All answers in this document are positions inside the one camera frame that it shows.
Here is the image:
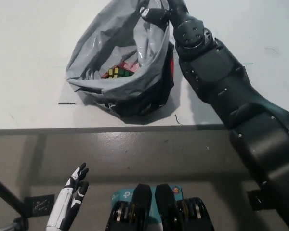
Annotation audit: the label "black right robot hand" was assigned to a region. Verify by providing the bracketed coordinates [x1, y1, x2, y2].
[139, 0, 190, 27]

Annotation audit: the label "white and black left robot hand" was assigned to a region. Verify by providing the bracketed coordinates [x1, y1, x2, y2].
[45, 162, 90, 231]

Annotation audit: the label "rubik's cube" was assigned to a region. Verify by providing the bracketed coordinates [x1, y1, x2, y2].
[101, 64, 133, 79]

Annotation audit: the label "grey plastic bag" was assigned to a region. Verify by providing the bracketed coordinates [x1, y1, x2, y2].
[65, 0, 175, 125]

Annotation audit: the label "pink item in bag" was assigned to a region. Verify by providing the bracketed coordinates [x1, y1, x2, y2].
[119, 61, 142, 73]

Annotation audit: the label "black floor tape patch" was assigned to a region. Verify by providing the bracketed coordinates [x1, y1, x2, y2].
[24, 194, 55, 216]

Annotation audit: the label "teal tp-link box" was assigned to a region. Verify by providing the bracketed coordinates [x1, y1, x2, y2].
[112, 184, 184, 219]

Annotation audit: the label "black clamp with metal tube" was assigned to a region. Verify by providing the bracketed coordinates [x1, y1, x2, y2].
[0, 213, 29, 231]

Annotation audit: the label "black diagonal table leg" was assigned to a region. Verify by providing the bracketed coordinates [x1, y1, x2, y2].
[0, 171, 29, 217]

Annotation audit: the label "black robot torso blocks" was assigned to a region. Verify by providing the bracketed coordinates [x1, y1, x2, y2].
[105, 184, 216, 231]

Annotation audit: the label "clear tape patch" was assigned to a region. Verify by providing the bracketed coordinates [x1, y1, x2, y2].
[58, 79, 87, 105]

